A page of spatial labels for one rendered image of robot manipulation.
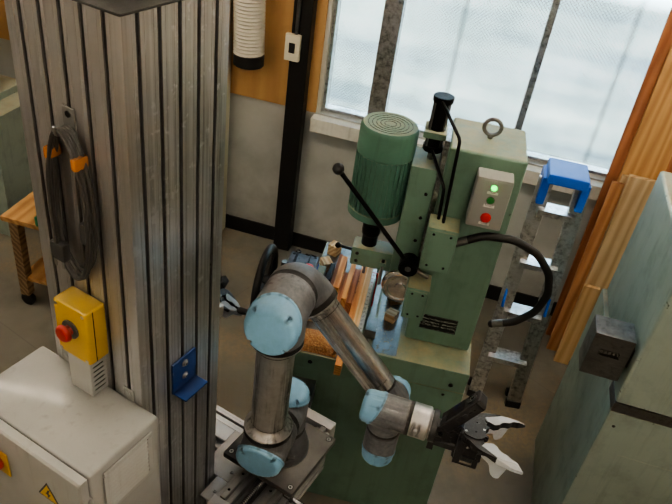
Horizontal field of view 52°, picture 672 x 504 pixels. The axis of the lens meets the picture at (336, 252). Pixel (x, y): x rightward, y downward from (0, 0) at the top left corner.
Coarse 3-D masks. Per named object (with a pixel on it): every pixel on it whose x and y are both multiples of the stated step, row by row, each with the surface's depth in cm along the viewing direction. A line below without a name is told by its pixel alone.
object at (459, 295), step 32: (480, 128) 204; (512, 128) 208; (448, 160) 194; (480, 160) 192; (512, 160) 190; (512, 192) 196; (480, 256) 209; (448, 288) 218; (480, 288) 216; (416, 320) 228
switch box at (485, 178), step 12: (480, 168) 192; (480, 180) 189; (492, 180) 188; (504, 180) 188; (480, 192) 191; (504, 192) 189; (468, 204) 200; (480, 204) 193; (492, 204) 192; (504, 204) 191; (468, 216) 196; (492, 216) 194; (492, 228) 196
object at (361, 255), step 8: (360, 240) 229; (352, 248) 226; (360, 248) 226; (368, 248) 226; (376, 248) 226; (384, 248) 227; (392, 248) 228; (352, 256) 228; (360, 256) 227; (368, 256) 227; (376, 256) 226; (384, 256) 225; (360, 264) 229; (368, 264) 228; (376, 264) 228
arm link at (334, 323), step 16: (304, 272) 147; (320, 272) 153; (320, 288) 149; (320, 304) 151; (336, 304) 155; (320, 320) 154; (336, 320) 154; (352, 320) 159; (336, 336) 155; (352, 336) 156; (336, 352) 159; (352, 352) 157; (368, 352) 159; (352, 368) 159; (368, 368) 159; (384, 368) 161; (368, 384) 160; (384, 384) 161; (400, 384) 166
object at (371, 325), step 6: (378, 288) 251; (378, 294) 248; (378, 300) 245; (372, 306) 242; (372, 312) 239; (372, 318) 231; (366, 324) 229; (372, 324) 229; (366, 330) 227; (372, 330) 226; (366, 336) 228; (372, 336) 228
